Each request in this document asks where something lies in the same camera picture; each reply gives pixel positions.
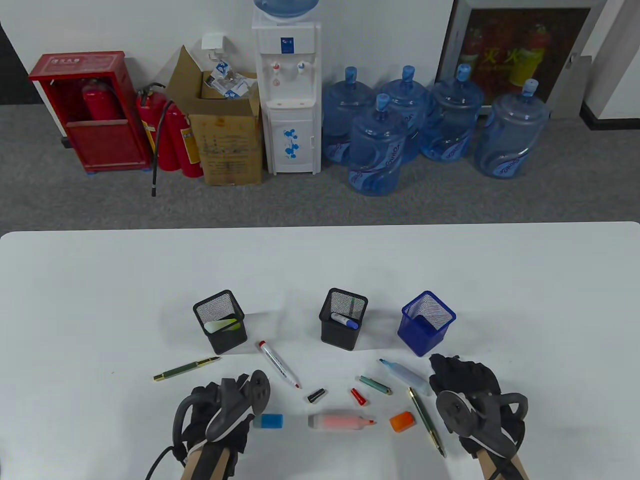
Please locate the person's right hand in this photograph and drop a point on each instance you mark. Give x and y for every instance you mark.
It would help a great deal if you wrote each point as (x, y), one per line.
(465, 372)

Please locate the person's left hand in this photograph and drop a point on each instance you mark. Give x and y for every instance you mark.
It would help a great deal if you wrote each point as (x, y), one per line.
(197, 425)

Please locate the blue highlighter pen cap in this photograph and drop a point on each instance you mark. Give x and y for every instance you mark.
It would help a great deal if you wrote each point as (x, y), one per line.
(270, 421)

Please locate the orange highlighter pen cap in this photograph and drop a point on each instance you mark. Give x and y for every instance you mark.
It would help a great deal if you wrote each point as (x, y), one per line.
(402, 421)

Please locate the green gold pen cap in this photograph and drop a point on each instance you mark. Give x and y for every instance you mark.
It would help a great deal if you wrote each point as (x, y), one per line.
(375, 385)

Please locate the white red marker pen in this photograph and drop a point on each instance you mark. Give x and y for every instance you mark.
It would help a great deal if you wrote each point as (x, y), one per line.
(277, 363)

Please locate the yellow-green highlighter pen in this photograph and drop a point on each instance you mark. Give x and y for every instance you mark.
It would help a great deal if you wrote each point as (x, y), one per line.
(222, 326)

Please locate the small red pen cap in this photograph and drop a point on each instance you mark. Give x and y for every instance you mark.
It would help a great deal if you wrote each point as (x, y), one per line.
(358, 397)

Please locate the small black pen cap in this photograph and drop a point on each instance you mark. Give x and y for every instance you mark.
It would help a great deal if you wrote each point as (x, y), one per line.
(316, 395)

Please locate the white blue marker pen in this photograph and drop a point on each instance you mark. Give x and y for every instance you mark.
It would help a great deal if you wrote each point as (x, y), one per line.
(345, 321)

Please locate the person's left forearm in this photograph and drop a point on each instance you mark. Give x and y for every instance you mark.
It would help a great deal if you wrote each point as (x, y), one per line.
(200, 467)

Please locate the person's right forearm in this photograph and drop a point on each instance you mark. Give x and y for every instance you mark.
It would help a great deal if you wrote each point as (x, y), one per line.
(487, 470)

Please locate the green gold fountain pen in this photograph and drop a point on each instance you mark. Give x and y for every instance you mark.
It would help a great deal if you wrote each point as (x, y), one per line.
(185, 369)
(425, 420)

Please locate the blue mesh pen holder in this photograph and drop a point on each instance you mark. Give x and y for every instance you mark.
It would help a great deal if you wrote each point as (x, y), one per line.
(420, 337)

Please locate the blue highlighter pen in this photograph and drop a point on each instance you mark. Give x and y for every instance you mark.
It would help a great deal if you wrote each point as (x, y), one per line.
(407, 377)

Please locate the black mesh pen holder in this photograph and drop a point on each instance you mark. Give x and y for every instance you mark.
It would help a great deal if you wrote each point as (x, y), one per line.
(222, 340)
(340, 337)

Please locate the orange highlighter pen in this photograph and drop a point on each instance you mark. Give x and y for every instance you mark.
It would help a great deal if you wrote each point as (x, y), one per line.
(340, 421)

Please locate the blue water jug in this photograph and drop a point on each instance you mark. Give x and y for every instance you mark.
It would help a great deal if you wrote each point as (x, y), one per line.
(345, 105)
(510, 135)
(407, 95)
(375, 150)
(452, 115)

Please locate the brown cardboard box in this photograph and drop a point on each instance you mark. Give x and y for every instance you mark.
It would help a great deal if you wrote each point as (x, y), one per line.
(227, 150)

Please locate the red fire extinguisher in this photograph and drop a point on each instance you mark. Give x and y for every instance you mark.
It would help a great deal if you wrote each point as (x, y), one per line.
(185, 145)
(150, 115)
(102, 102)

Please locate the white water dispenser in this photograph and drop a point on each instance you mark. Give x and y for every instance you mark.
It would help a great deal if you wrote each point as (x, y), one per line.
(290, 145)

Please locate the red fire extinguisher cabinet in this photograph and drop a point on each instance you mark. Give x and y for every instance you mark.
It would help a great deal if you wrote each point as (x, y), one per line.
(107, 145)

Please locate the grey metal cabinet door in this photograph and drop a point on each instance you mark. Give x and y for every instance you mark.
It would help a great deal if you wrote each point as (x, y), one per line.
(570, 87)

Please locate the white blue packets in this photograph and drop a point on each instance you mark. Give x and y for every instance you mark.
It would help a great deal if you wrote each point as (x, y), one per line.
(230, 85)

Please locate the blue dispenser water bottle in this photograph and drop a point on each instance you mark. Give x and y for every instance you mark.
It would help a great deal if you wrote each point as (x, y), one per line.
(285, 6)

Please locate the white wall socket box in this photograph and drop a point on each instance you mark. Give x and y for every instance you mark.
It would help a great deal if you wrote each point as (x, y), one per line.
(212, 41)

